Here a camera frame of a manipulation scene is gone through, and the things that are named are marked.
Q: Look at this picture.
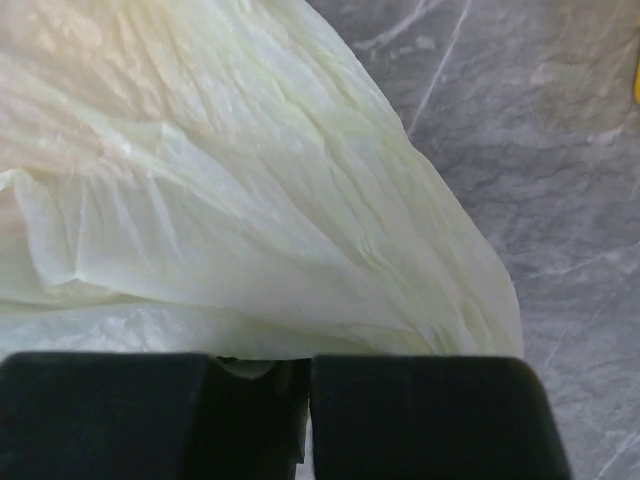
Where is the yellow plastic tray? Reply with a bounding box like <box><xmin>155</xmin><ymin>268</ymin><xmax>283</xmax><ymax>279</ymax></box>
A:
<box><xmin>632</xmin><ymin>53</ymin><xmax>640</xmax><ymax>105</ymax></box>

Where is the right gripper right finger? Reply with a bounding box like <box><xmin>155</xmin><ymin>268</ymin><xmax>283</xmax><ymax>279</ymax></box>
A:
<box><xmin>311</xmin><ymin>356</ymin><xmax>572</xmax><ymax>479</ymax></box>

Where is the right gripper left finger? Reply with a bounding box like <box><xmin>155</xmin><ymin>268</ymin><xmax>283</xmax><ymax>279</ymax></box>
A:
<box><xmin>1</xmin><ymin>352</ymin><xmax>310</xmax><ymax>479</ymax></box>

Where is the pale green plastic bag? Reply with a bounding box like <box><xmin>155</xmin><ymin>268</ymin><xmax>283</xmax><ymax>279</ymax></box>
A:
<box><xmin>1</xmin><ymin>1</ymin><xmax>523</xmax><ymax>360</ymax></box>

